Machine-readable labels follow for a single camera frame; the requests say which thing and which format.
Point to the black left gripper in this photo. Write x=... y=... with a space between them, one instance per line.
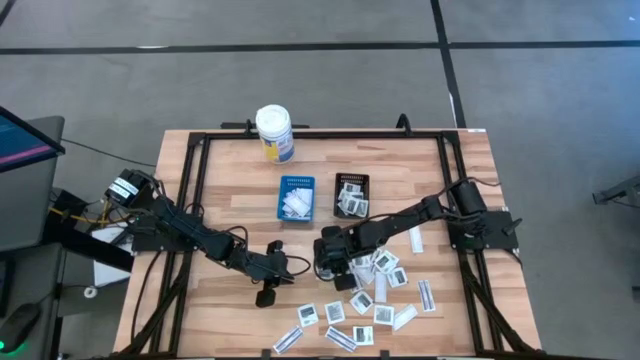
x=267 y=265

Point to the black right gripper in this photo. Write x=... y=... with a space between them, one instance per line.
x=332 y=255

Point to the white BZK antiseptic towelette packet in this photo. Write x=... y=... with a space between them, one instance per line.
x=345 y=202
x=398 y=277
x=361 y=302
x=307 y=315
x=384 y=315
x=363 y=335
x=352 y=188
x=361 y=261
x=386 y=261
x=334 y=312
x=361 y=206

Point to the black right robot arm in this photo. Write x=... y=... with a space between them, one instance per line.
x=400 y=220

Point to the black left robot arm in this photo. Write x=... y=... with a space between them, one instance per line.
x=190 y=227

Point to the black plastic basket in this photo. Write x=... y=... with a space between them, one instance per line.
x=351 y=177

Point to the blue plastic basket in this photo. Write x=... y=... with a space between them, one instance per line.
x=296 y=181

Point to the white Lysol wipes canister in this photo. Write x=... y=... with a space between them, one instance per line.
x=274 y=132

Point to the white paper sheet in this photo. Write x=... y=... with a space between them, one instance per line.
x=107 y=260

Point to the white tape roll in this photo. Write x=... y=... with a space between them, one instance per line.
x=90 y=291

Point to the computer desk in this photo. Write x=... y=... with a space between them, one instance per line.
x=30 y=215

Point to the black computer mouse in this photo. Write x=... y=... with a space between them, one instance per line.
x=19 y=325

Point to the computer monitor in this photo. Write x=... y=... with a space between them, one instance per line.
x=25 y=142

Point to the black equipment stand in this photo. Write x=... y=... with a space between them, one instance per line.
x=617 y=192

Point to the black aluminium table frame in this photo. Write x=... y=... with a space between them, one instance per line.
x=320 y=135

